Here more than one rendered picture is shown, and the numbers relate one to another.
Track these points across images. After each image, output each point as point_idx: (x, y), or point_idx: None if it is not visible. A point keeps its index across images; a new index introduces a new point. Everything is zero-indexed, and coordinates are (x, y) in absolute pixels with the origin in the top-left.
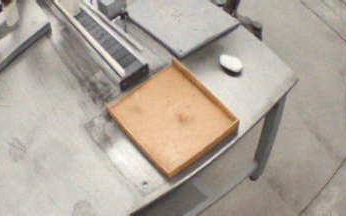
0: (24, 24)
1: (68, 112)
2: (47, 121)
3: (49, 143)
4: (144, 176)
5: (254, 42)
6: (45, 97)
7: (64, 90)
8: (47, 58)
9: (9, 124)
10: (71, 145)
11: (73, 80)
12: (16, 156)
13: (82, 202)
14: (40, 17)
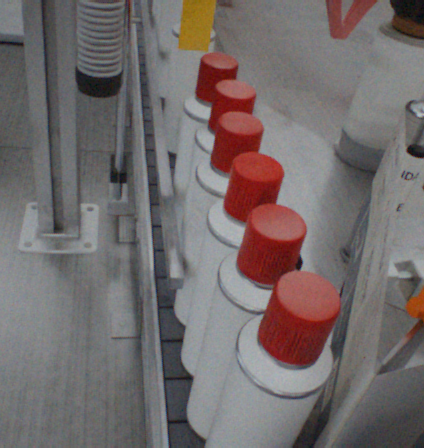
0: (318, 129)
1: (246, 20)
2: (285, 28)
3: (292, 18)
4: None
5: None
6: (278, 42)
7: (240, 32)
8: (256, 71)
9: (367, 55)
10: (260, 7)
11: (220, 32)
12: (359, 32)
13: None
14: (257, 111)
